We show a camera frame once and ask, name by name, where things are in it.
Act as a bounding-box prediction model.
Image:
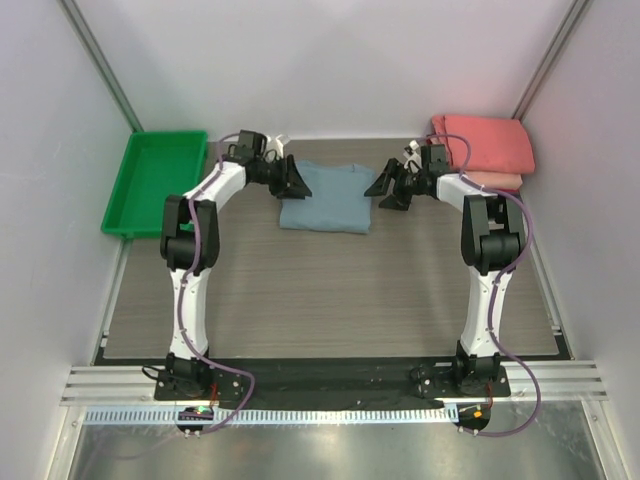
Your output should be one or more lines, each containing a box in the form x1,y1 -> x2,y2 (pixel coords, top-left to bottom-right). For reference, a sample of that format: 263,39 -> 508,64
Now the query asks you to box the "green plastic tray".
101,130 -> 208,239

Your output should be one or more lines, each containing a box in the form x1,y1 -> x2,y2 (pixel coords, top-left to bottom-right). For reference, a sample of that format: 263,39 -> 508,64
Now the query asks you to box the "top coral folded shirt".
431,114 -> 535,175

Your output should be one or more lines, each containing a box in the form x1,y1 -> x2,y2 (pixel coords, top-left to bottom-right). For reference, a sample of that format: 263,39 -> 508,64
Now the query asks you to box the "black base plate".
142,357 -> 511,411

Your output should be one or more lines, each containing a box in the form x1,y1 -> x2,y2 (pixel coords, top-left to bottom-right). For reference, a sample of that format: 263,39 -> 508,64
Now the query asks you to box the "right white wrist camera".
403,140 -> 422,173

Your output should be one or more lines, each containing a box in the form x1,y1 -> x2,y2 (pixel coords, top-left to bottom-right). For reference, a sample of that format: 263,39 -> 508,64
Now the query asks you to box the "blue grey t shirt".
279,160 -> 376,234

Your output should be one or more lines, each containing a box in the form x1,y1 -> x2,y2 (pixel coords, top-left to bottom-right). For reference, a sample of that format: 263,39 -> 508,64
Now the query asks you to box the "white slotted cable duct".
84,404 -> 458,426

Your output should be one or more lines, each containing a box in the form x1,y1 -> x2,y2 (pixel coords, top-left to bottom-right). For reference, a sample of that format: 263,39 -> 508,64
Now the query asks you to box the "left aluminium corner post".
58,0 -> 144,132

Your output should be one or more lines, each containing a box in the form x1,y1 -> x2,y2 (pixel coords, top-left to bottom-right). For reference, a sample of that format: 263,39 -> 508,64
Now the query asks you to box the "light pink folded shirt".
466,171 -> 523,191

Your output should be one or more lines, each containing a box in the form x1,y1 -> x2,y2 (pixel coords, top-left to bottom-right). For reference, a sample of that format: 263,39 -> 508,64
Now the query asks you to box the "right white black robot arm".
364,141 -> 527,396

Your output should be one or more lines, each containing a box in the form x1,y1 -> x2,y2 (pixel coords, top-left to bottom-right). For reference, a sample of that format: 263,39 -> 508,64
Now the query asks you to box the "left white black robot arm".
155,130 -> 312,400

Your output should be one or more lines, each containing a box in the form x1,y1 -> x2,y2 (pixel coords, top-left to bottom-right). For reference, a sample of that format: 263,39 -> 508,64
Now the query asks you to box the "aluminium rail frame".
61,358 -> 607,411

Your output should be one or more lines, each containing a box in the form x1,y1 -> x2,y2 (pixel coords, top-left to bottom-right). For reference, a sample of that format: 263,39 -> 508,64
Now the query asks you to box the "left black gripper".
254,154 -> 312,199

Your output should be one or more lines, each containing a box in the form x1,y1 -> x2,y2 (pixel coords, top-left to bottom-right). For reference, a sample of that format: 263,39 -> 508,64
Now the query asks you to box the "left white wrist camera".
266,134 -> 290,159

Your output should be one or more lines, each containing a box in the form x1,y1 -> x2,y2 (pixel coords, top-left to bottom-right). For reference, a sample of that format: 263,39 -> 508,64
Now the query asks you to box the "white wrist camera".
403,140 -> 422,173
266,134 -> 290,159

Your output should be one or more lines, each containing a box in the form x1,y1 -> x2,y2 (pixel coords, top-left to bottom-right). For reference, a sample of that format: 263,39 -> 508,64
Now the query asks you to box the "right aluminium corner post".
512,0 -> 593,121

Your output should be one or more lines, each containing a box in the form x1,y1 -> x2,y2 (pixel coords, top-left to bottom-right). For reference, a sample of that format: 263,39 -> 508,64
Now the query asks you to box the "aluminium corner post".
512,0 -> 593,121
58,0 -> 144,132

